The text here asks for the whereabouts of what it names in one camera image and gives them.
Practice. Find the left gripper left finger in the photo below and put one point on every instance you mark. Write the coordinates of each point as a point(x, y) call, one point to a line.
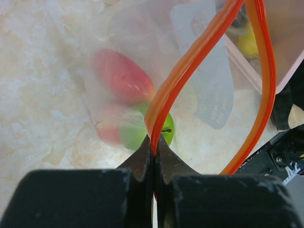
point(92, 198)

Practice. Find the black floral cushion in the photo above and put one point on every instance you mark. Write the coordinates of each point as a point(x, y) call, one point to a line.
point(288, 110)

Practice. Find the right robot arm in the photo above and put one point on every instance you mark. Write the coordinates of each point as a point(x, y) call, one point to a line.
point(282, 156)

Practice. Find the green apple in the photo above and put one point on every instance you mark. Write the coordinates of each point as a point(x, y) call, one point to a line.
point(132, 130)

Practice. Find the clear zip top bag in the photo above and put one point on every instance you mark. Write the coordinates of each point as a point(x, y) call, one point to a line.
point(219, 100)

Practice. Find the small red apple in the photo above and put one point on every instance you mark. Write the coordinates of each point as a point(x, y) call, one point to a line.
point(109, 120)

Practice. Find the yellow pear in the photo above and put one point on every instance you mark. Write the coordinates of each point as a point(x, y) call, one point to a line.
point(246, 42)

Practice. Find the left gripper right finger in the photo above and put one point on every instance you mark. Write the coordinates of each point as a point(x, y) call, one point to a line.
point(187, 199)

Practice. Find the large red apple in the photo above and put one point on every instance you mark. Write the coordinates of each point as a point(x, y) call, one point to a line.
point(122, 77)

